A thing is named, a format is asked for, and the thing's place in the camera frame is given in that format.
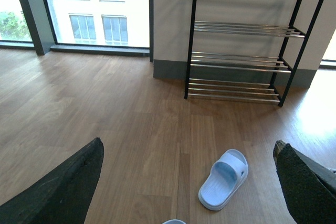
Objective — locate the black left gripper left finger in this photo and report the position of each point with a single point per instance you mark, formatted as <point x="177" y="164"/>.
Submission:
<point x="64" y="194"/>

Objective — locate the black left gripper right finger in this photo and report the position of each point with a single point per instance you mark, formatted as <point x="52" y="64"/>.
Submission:
<point x="308" y="187"/>

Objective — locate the black metal shoe rack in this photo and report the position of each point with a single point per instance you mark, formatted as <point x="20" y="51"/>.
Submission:
<point x="243" y="77"/>

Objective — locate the light blue slide slipper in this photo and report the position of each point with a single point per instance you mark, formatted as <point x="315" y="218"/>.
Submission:
<point x="227" y="174"/>

